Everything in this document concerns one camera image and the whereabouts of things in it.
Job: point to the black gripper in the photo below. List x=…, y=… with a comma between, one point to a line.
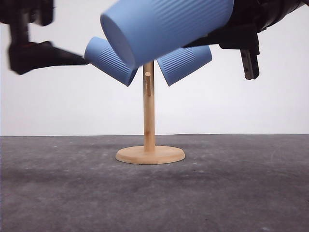
x=249, y=18
x=25, y=56

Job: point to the blue ribbed cup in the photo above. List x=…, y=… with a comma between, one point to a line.
x=101, y=55
x=141, y=31
x=182, y=62

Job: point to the wooden cup tree stand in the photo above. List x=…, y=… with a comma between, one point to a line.
x=149, y=153

